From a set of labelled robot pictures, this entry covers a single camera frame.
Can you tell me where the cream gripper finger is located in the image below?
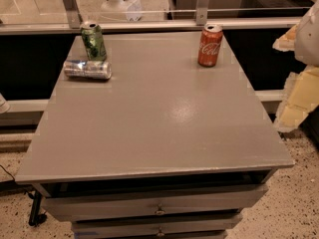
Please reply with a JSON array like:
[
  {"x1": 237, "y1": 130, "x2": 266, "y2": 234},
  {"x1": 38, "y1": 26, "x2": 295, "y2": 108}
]
[
  {"x1": 274, "y1": 66, "x2": 319, "y2": 132},
  {"x1": 272, "y1": 25, "x2": 298, "y2": 52}
]

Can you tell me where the silver blue redbull can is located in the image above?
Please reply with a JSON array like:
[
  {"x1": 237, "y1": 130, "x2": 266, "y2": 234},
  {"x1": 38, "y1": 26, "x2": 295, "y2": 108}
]
[{"x1": 63, "y1": 60, "x2": 112, "y2": 80}]

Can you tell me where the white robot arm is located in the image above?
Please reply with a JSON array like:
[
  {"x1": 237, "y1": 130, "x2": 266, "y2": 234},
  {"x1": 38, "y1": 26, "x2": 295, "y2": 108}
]
[{"x1": 272, "y1": 1, "x2": 319, "y2": 132}]

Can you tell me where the red coca-cola can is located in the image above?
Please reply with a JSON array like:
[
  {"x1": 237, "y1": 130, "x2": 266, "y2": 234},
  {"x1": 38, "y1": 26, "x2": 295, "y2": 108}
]
[{"x1": 197, "y1": 24, "x2": 223, "y2": 67}]

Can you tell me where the green soda can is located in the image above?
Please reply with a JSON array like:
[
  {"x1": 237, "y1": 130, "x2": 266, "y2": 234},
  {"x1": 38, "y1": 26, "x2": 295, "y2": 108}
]
[{"x1": 81, "y1": 21, "x2": 107, "y2": 61}]

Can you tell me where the grey drawer cabinet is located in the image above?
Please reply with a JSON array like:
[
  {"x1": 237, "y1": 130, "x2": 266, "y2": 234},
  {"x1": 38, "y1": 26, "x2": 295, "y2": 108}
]
[{"x1": 16, "y1": 32, "x2": 293, "y2": 239}]

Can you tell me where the upper metal drawer knob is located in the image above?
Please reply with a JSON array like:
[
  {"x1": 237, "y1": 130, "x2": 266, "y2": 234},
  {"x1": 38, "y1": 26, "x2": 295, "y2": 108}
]
[{"x1": 155, "y1": 204, "x2": 165, "y2": 216}]

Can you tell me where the metal drawer knob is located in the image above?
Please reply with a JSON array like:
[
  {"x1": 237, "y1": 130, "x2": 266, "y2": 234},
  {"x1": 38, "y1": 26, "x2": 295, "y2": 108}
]
[
  {"x1": 155, "y1": 204, "x2": 165, "y2": 216},
  {"x1": 157, "y1": 228, "x2": 165, "y2": 237}
]

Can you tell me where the lower metal drawer knob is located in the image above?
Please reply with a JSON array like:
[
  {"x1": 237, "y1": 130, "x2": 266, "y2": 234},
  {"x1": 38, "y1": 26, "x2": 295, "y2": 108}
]
[{"x1": 157, "y1": 228, "x2": 165, "y2": 237}]

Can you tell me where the lower grey drawer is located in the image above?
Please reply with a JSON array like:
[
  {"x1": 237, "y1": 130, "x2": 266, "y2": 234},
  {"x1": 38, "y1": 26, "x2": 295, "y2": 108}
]
[{"x1": 72, "y1": 213, "x2": 242, "y2": 239}]

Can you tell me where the grey drawer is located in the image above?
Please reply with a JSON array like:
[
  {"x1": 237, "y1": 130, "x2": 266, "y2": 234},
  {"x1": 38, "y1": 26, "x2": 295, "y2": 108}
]
[
  {"x1": 42, "y1": 184, "x2": 268, "y2": 221},
  {"x1": 72, "y1": 213, "x2": 242, "y2": 239}
]

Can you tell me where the upper grey drawer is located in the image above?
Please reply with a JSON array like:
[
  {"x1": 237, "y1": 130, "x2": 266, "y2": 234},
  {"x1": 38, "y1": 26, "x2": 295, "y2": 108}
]
[{"x1": 42, "y1": 184, "x2": 268, "y2": 221}]

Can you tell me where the black cabinet leg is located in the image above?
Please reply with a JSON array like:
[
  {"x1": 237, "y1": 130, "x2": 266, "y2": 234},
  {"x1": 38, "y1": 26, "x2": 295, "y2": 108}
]
[{"x1": 28, "y1": 191, "x2": 47, "y2": 227}]

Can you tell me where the right metal bracket post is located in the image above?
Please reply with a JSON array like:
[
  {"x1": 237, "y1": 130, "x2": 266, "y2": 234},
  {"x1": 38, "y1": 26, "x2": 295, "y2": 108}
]
[{"x1": 195, "y1": 0, "x2": 209, "y2": 26}]

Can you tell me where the metal bracket post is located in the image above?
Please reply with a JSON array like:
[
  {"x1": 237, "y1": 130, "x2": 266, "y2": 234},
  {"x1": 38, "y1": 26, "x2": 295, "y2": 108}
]
[
  {"x1": 195, "y1": 0, "x2": 209, "y2": 26},
  {"x1": 62, "y1": 0, "x2": 82, "y2": 29}
]

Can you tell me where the horizontal metal rail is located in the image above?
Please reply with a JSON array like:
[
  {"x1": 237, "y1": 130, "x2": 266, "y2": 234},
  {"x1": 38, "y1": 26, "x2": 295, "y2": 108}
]
[{"x1": 0, "y1": 17, "x2": 301, "y2": 35}]

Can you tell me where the white pedestal base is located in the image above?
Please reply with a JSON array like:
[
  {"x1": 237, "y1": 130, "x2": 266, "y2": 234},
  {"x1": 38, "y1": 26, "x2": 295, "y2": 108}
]
[{"x1": 101, "y1": 0, "x2": 142, "y2": 22}]

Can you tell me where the left metal bracket post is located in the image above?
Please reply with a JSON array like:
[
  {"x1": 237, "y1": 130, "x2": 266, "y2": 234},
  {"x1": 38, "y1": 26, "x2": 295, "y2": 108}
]
[{"x1": 62, "y1": 0, "x2": 82, "y2": 29}]

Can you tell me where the black cable on floor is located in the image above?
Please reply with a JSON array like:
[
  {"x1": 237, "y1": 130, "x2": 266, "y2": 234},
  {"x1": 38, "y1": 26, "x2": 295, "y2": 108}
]
[{"x1": 0, "y1": 163, "x2": 36, "y2": 197}]

